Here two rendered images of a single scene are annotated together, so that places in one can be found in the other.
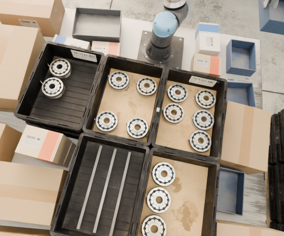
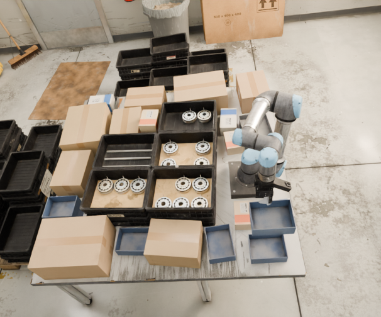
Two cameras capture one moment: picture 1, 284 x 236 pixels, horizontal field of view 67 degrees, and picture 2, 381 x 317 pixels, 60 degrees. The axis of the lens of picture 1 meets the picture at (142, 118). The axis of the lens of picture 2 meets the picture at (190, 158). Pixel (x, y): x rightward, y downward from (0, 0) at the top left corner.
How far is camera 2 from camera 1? 162 cm
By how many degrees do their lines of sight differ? 45
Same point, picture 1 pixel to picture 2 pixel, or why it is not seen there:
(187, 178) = (137, 202)
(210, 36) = not seen: hidden behind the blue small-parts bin
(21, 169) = (136, 118)
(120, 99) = (189, 153)
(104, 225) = (108, 163)
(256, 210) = (121, 272)
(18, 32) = (220, 87)
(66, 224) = (109, 146)
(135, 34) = not seen: hidden behind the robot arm
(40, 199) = (121, 130)
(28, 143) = (147, 113)
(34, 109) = (174, 114)
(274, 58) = not seen: outside the picture
